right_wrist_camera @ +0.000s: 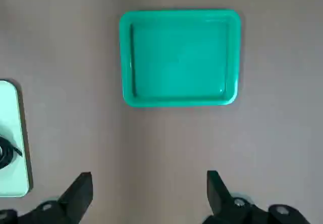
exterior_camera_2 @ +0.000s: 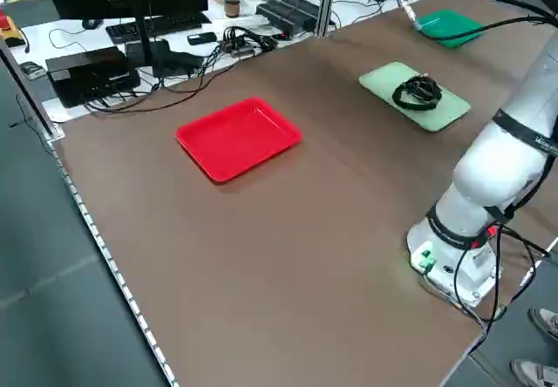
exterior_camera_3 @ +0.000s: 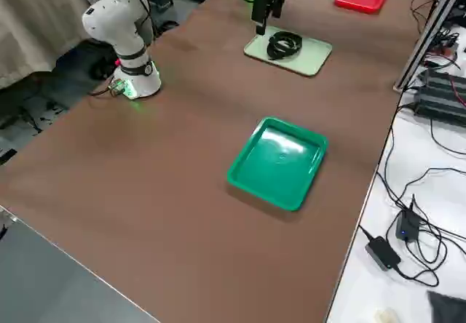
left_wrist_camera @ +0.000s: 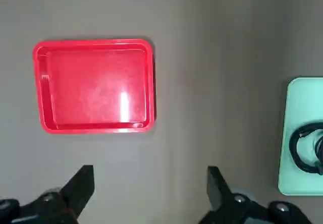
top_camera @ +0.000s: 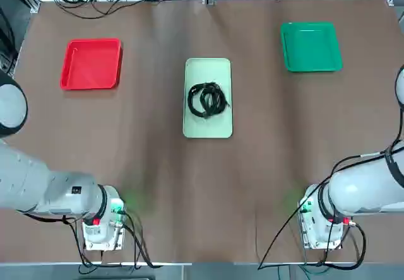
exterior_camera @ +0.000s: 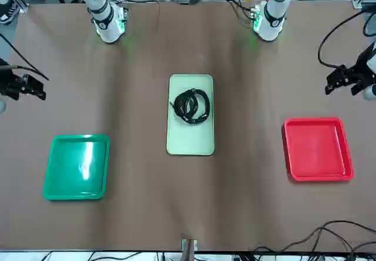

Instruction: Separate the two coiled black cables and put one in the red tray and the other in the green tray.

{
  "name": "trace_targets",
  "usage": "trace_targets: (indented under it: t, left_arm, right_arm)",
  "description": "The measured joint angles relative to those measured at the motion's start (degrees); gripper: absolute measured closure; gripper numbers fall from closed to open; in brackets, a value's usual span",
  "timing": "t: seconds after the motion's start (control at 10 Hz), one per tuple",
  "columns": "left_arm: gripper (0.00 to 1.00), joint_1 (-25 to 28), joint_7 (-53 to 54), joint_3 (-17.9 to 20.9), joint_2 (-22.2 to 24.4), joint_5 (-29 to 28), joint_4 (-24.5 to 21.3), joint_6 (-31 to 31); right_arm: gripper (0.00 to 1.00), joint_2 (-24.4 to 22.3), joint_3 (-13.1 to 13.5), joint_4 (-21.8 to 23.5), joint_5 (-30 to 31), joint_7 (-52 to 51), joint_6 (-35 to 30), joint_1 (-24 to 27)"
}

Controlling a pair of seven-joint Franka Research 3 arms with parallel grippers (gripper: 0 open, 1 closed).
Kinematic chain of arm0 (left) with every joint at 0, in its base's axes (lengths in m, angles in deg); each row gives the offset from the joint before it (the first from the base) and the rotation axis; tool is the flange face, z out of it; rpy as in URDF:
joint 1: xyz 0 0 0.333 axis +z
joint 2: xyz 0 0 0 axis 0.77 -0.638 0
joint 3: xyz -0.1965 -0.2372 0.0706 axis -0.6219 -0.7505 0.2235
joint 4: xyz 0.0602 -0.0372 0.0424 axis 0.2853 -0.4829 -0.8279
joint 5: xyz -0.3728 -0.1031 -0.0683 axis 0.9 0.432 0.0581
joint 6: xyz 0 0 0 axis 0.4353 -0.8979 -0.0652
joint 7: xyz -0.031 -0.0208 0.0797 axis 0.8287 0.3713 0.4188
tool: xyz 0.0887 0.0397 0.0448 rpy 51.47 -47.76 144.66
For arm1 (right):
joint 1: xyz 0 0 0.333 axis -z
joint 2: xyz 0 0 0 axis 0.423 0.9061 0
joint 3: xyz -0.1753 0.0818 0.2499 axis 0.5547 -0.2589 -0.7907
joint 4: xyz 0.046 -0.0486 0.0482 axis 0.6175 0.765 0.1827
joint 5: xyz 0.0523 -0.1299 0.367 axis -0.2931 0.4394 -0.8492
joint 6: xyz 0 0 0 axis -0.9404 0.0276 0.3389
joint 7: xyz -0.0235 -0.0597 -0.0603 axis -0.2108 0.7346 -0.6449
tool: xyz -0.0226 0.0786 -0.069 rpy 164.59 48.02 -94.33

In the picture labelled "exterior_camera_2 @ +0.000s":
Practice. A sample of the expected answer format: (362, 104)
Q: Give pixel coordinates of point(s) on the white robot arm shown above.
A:
(492, 173)

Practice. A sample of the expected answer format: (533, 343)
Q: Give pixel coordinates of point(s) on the red plastic tray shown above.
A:
(237, 138)

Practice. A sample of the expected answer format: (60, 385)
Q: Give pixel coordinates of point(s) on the pale green flat tray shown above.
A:
(383, 79)

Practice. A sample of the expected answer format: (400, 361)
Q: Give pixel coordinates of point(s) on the dark green plastic tray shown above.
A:
(453, 27)

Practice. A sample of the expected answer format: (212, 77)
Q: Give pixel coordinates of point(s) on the black phone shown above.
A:
(201, 38)

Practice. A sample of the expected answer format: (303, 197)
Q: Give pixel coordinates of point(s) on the black ribbed case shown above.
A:
(287, 14)

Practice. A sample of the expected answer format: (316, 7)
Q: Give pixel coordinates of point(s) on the brown paper cup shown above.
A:
(232, 5)

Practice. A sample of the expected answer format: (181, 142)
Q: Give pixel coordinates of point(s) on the black keyboard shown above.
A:
(174, 23)

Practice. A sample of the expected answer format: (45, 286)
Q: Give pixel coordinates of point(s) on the aluminium table edge strip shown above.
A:
(117, 273)

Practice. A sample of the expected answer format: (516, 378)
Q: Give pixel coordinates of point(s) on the black electronics box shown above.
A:
(87, 73)

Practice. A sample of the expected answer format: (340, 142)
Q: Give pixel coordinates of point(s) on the black computer mouse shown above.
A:
(92, 23)

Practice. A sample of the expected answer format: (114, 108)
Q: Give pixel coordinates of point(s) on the person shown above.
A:
(545, 321)

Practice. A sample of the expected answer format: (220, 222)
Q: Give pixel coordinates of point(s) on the yellow emergency stop box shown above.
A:
(11, 34)

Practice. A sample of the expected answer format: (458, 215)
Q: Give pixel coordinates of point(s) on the aluminium frame post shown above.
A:
(324, 3)

